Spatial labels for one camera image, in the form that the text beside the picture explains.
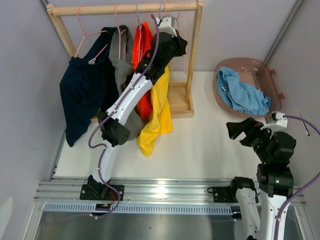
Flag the yellow shorts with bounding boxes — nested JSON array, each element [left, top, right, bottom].
[[137, 66, 173, 157]]

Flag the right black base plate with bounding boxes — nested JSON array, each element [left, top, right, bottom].
[[206, 186, 238, 203]]

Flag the orange shorts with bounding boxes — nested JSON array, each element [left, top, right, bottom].
[[131, 21, 154, 121]]

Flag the light blue shorts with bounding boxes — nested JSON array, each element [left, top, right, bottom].
[[216, 66, 271, 116]]

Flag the navy blue shorts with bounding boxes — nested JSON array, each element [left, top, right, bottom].
[[59, 27, 119, 147]]

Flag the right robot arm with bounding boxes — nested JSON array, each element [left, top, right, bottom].
[[226, 112, 297, 240]]

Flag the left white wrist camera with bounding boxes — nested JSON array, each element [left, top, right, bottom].
[[155, 14, 178, 37]]

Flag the wooden clothes rack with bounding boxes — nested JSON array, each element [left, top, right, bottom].
[[46, 0, 204, 119]]

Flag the grey shorts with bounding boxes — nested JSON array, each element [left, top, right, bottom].
[[96, 24, 146, 141]]

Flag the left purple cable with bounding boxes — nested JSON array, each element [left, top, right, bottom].
[[88, 13, 161, 186]]

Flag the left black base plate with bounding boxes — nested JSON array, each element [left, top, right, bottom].
[[79, 183, 125, 202]]

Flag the slotted grey cable duct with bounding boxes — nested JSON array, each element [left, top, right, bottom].
[[43, 202, 233, 216]]

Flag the pink hanger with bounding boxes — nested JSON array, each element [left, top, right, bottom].
[[163, 0, 189, 74], [73, 5, 110, 65], [114, 4, 128, 61]]

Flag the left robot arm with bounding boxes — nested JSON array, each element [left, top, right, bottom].
[[87, 30, 188, 200]]

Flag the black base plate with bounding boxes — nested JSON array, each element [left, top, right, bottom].
[[206, 186, 238, 203], [79, 183, 125, 202]]

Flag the aluminium mounting rail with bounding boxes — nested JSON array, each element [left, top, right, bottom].
[[32, 177, 307, 207]]

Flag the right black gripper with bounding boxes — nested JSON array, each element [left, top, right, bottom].
[[226, 116, 276, 162]]

